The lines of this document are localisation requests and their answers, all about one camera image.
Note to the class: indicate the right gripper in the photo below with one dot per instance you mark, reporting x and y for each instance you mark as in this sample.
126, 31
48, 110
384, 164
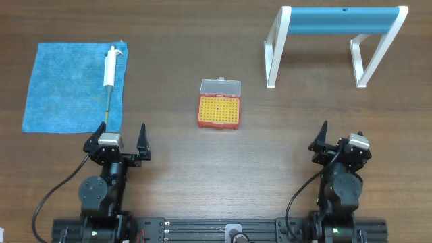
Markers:
351, 160

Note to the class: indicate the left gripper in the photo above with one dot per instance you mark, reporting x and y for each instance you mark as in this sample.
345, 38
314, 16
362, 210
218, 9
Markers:
109, 156

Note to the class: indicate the white pipette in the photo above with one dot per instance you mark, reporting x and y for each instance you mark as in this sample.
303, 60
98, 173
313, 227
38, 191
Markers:
109, 69

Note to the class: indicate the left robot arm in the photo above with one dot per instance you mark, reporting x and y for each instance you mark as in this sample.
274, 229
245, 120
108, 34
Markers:
101, 192

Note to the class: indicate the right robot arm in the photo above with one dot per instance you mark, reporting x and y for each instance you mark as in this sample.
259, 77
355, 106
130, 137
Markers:
342, 192

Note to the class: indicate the blue cloth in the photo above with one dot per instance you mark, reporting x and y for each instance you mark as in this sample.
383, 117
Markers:
67, 87

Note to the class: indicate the red and yellow tip box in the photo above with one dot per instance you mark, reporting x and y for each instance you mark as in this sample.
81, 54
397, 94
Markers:
219, 109

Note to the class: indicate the white and blue stand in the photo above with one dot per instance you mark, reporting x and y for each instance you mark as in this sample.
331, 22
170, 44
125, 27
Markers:
341, 21

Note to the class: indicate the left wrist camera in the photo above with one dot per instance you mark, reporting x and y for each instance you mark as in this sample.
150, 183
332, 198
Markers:
109, 139

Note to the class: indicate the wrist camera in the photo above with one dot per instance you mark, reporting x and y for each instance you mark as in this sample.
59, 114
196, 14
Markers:
358, 141
109, 139

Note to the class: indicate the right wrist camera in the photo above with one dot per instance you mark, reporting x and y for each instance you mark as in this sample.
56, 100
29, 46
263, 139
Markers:
358, 141

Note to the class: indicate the mounting rail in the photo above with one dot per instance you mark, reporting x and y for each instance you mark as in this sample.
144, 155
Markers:
202, 231

